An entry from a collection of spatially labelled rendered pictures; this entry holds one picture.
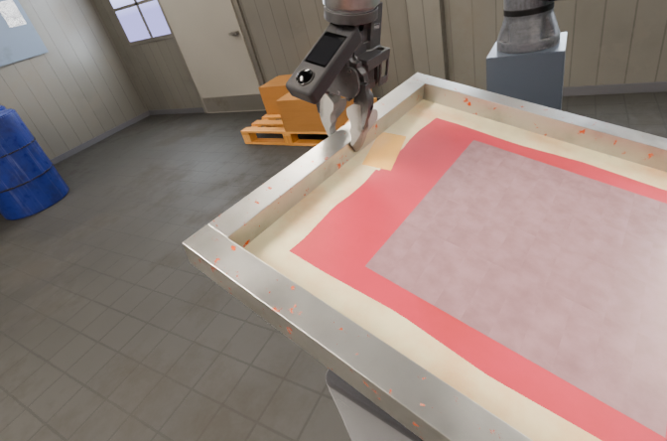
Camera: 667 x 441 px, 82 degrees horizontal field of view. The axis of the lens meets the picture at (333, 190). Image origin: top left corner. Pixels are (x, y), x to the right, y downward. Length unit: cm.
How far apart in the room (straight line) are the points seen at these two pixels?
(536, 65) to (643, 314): 74
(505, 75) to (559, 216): 62
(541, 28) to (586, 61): 292
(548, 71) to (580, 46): 288
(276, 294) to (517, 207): 36
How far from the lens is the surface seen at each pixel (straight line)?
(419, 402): 36
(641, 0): 397
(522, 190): 62
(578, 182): 68
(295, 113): 378
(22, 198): 503
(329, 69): 50
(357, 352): 37
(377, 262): 47
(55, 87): 677
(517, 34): 114
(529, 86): 115
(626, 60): 408
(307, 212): 53
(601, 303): 52
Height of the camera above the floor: 151
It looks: 30 degrees down
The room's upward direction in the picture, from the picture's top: 15 degrees counter-clockwise
